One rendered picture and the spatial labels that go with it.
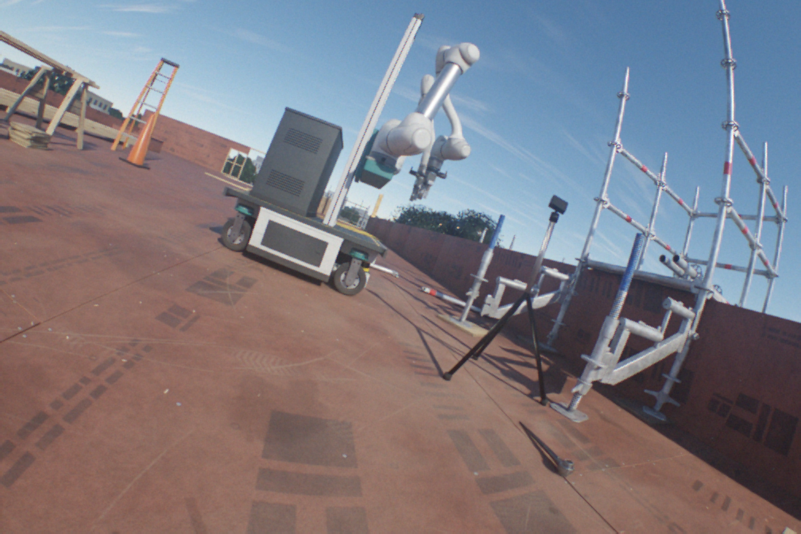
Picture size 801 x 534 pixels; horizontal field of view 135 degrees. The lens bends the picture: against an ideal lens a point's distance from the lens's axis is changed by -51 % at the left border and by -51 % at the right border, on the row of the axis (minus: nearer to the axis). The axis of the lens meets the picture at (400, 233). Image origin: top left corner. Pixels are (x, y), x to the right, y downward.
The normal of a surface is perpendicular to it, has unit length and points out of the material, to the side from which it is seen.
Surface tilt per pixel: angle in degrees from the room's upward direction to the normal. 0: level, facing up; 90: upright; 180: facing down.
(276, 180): 90
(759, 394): 90
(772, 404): 90
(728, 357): 90
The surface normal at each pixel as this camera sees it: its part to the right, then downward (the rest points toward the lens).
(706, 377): -0.91, -0.36
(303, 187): 0.15, 0.05
